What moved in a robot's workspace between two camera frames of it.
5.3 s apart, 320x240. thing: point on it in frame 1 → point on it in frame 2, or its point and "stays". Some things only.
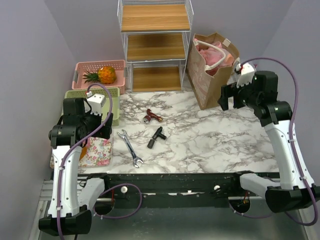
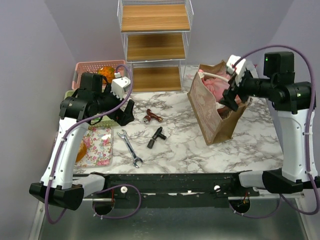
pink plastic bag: [211, 57] → [218, 86]
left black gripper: [106, 130] → [125, 117]
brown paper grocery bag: [207, 88] → [214, 128]
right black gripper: [231, 90] stays
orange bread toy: [84, 150] stays
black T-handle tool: [157, 134] stays
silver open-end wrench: [136, 159] stays
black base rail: [187, 190] stays
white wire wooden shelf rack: [156, 36] stays
